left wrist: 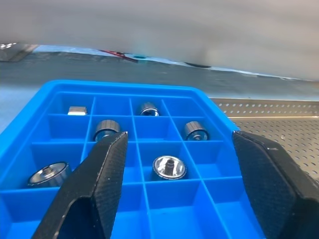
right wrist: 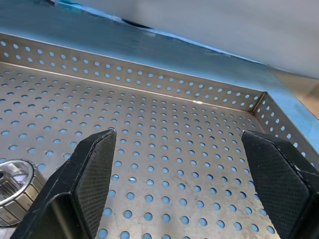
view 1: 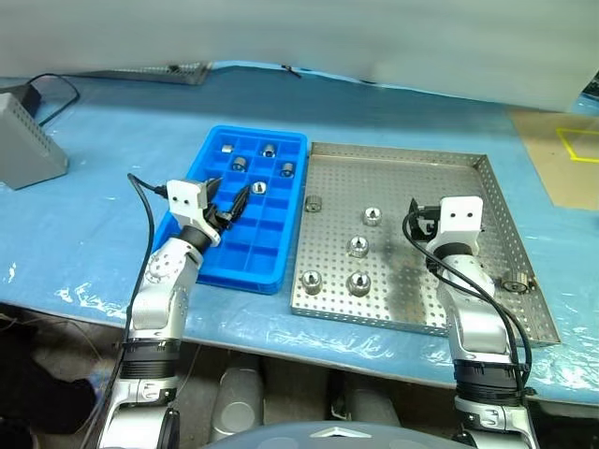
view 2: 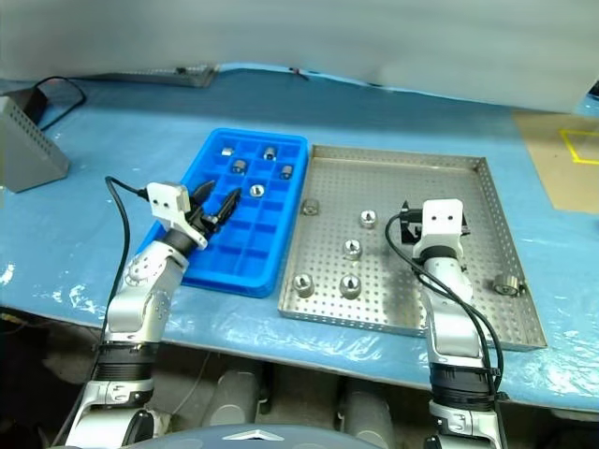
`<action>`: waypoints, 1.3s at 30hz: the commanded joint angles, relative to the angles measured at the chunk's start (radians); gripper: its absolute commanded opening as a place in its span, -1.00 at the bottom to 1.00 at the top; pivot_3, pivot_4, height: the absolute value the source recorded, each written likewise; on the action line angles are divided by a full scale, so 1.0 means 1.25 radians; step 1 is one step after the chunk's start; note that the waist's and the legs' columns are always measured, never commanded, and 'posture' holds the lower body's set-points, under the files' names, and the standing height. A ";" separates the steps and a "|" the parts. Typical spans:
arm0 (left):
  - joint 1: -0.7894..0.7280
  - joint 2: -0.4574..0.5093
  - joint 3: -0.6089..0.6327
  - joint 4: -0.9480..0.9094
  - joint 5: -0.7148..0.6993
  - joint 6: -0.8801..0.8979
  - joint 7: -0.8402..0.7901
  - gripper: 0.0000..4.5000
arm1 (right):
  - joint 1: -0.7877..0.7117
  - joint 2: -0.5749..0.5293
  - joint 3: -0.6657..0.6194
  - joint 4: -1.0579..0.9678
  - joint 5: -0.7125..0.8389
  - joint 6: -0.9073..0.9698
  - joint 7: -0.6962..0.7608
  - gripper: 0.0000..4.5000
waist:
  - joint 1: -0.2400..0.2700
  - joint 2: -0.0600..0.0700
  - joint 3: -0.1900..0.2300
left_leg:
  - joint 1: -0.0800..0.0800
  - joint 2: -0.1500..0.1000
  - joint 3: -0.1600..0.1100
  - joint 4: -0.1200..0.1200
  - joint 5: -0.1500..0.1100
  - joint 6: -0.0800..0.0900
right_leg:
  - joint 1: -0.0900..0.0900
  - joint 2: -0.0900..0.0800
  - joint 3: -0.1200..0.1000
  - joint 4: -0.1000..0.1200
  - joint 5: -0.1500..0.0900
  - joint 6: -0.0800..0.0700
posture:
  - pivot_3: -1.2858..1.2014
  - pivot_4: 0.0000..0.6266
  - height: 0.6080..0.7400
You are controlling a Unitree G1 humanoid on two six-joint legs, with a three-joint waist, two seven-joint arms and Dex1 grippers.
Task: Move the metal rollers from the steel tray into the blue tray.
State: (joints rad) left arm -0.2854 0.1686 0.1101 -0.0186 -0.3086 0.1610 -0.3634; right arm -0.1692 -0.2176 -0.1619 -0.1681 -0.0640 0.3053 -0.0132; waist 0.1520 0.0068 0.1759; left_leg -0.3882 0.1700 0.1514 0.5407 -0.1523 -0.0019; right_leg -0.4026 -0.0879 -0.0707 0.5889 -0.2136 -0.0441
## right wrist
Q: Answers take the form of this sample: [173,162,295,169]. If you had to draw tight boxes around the silver metal cylindrical part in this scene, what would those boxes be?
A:
[0,160,45,227]

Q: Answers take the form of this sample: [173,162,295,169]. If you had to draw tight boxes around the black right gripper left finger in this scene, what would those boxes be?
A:
[11,128,117,239]

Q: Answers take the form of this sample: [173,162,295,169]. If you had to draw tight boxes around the perforated metal tray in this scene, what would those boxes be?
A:
[0,32,319,239]

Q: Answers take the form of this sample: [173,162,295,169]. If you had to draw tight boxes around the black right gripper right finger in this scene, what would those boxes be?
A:
[241,129,319,239]

